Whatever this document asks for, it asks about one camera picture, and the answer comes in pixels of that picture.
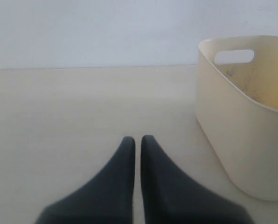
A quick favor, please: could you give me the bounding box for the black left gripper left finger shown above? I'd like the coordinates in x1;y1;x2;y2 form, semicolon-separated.
36;137;136;224

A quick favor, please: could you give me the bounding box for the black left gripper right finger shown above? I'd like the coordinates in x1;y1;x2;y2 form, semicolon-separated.
140;135;248;224

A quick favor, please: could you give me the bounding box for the cream plastic bin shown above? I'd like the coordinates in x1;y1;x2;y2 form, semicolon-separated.
195;35;278;201

